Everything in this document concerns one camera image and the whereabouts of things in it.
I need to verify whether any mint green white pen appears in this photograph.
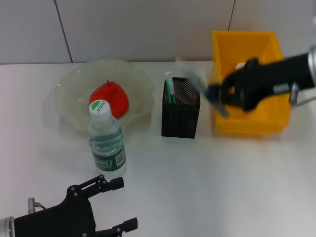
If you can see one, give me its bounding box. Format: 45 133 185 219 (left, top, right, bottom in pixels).
164 72 176 104

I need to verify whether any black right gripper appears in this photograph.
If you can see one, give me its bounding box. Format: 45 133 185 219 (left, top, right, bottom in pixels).
208 53 316 113

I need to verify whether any thin right arm cable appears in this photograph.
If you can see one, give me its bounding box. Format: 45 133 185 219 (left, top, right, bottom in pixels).
295 97 316 107

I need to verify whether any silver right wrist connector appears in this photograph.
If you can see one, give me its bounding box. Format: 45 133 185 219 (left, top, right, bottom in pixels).
289 82 299 106

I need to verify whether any green glass fruit plate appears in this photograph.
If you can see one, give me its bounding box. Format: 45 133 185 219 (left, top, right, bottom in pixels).
53 58 156 131

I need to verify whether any black mesh pen holder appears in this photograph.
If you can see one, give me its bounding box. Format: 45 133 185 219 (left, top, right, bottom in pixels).
161 76 201 139

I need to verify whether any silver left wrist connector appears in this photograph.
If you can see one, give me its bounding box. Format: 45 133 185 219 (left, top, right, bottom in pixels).
27 197 46 212

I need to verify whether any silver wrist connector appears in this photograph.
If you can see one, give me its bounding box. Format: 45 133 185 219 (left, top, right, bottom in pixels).
289 82 299 106
27 197 46 212

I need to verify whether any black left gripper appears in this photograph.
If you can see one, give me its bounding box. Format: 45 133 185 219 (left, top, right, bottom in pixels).
13 174 138 237

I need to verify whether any grey marker pen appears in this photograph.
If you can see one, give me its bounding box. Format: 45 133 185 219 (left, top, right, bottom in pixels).
174 56 230 117

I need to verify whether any clear green-label water bottle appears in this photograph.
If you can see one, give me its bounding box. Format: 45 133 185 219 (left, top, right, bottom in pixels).
87 98 127 176

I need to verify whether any yellow plastic bin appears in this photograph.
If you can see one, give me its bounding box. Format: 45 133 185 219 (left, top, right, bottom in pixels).
211 30 291 135

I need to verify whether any red-orange orange fruit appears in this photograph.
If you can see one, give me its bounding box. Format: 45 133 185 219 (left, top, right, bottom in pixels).
89 80 129 119

